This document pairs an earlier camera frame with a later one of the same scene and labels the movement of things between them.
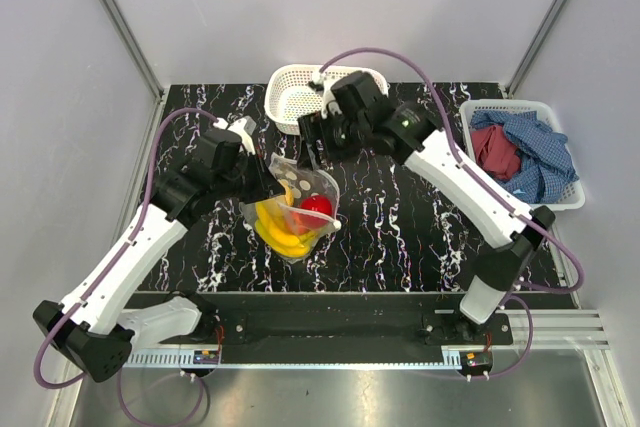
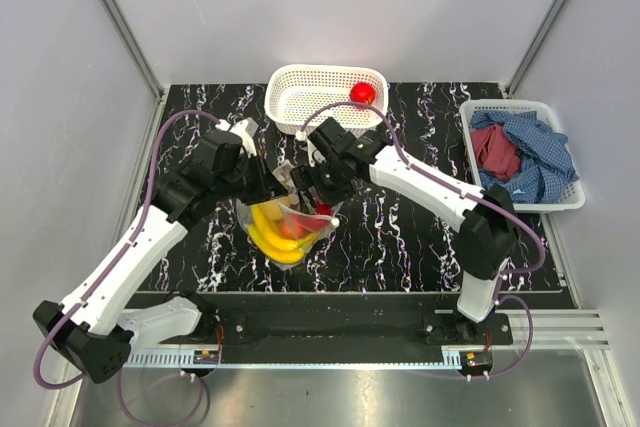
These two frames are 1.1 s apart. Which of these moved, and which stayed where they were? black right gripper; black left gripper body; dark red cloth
Moved: black right gripper
Stayed: black left gripper body; dark red cloth
